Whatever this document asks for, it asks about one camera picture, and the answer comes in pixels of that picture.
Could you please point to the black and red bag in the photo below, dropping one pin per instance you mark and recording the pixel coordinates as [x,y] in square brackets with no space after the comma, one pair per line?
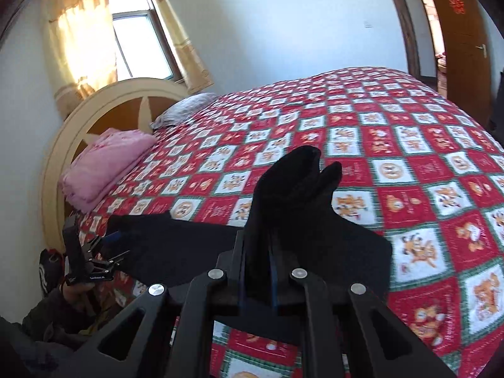
[51,271]

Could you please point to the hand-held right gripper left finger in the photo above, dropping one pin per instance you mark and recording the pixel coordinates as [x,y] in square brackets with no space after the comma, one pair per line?
[236,283]

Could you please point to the person's left hand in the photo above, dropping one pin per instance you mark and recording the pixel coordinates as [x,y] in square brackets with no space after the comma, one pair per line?
[76,293]

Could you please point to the red paper door decoration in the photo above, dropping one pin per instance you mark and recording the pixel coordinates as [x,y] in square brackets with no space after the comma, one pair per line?
[456,0]

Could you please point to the brown door frame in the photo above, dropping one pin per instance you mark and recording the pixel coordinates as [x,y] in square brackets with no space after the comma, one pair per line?
[405,27]

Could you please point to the striped pillow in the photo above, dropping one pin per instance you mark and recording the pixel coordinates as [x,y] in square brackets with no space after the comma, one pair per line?
[185,108]

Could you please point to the cream and brown headboard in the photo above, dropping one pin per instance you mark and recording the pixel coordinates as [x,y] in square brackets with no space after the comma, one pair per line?
[98,102]

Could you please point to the window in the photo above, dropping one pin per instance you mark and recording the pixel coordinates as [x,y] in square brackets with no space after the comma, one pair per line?
[138,35]

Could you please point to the brown wooden door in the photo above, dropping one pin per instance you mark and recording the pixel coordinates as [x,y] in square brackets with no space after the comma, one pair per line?
[460,39]

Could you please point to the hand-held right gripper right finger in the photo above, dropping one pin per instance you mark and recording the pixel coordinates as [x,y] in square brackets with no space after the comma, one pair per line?
[277,283]

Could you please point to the wide yellow curtain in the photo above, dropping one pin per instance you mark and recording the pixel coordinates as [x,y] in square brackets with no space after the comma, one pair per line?
[84,35]

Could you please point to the red printed patchwork bedspread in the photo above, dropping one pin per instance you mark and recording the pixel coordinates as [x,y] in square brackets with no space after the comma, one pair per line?
[393,145]

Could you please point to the narrow yellow curtain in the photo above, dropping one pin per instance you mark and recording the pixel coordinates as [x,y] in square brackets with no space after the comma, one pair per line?
[183,43]

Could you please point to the folded pink blanket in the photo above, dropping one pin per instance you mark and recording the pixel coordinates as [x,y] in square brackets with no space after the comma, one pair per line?
[106,161]

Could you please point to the black pants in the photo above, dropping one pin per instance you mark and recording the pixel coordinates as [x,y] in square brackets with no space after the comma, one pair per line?
[291,204]

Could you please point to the person's left forearm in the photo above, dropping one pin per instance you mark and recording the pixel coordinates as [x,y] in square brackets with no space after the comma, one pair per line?
[55,323]

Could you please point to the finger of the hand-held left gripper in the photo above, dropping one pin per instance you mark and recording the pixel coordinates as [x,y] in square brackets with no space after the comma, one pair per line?
[114,259]
[106,240]

